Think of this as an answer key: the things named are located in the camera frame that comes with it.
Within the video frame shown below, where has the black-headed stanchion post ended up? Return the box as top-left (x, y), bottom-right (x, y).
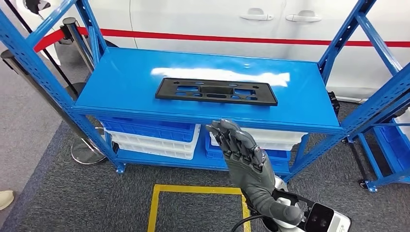
top-left (62, 17), bottom-right (97, 100)

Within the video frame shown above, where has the pale shoe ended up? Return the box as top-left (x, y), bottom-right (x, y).
top-left (0, 190), bottom-right (15, 211)

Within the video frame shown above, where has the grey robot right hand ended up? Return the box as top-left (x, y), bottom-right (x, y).
top-left (205, 119), bottom-right (305, 226)

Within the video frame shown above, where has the blue metal shelf rack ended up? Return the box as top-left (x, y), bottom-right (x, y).
top-left (0, 0), bottom-right (410, 183)
top-left (342, 105), bottom-right (410, 193)

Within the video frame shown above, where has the black plastic mounting plate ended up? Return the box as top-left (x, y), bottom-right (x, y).
top-left (155, 77), bottom-right (278, 107)

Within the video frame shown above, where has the blue plastic crate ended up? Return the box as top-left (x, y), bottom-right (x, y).
top-left (379, 123), bottom-right (410, 170)
top-left (99, 118), bottom-right (197, 143)
top-left (205, 134), bottom-right (292, 170)

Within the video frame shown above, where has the white car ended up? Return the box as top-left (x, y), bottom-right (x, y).
top-left (19, 0), bottom-right (410, 104)

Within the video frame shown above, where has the red barrier belt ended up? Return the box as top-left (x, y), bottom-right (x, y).
top-left (76, 27), bottom-right (410, 48)
top-left (33, 29), bottom-right (66, 53)

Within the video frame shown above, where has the black camera cable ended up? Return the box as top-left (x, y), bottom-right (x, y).
top-left (230, 214), bottom-right (266, 232)

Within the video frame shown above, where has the chrome stanchion with round base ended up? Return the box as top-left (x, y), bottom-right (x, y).
top-left (0, 49), bottom-right (107, 166)

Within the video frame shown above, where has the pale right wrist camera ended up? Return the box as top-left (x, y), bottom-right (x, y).
top-left (272, 188), bottom-right (352, 232)

